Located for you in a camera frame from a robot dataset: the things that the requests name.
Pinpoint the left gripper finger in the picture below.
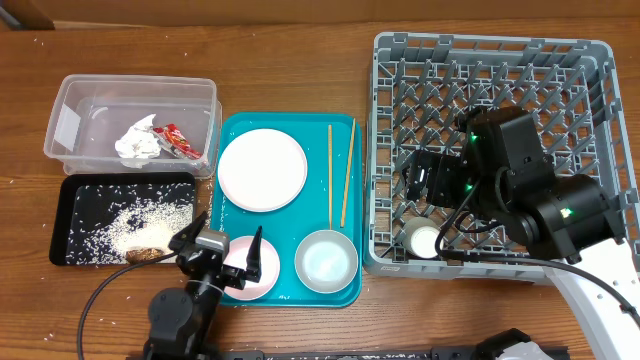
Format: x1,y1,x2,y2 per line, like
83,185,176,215
172,211,208,245
245,226,262,281

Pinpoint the pink bowl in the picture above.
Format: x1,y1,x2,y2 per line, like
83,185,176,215
224,236,280,301

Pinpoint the white paper cup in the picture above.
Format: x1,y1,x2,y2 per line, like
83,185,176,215
401,217,440,259

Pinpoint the white round plate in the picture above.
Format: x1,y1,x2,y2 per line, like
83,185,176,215
217,128,308,212

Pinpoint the red snack wrapper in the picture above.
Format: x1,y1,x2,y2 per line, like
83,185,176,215
152,124,202,160

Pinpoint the white napkin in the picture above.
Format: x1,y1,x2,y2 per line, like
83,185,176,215
114,114,161,159

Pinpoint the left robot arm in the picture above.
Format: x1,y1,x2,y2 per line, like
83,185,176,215
143,212,262,359

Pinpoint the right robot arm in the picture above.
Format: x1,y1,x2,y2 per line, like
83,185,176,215
403,106,639,359

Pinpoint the grey dishwasher rack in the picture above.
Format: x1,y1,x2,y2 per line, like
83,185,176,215
363,32,639,284

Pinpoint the grey bowl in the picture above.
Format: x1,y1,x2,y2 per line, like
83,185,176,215
294,229,359,294

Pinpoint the black plastic tray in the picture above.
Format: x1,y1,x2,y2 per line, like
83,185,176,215
49,172,196,266

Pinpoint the teal serving tray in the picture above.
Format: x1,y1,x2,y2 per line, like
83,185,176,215
210,112,363,308

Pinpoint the right wooden chopstick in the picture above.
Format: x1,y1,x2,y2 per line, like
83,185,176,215
340,118,356,228

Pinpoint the wooden chopstick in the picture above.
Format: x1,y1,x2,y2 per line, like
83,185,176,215
327,124,333,230
340,118,356,228

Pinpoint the left wooden chopstick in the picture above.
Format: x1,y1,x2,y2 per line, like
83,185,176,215
327,124,333,230

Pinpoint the clear plastic storage bin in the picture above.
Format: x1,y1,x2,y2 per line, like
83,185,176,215
43,74,222,178

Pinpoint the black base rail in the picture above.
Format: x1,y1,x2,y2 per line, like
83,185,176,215
214,346,474,360

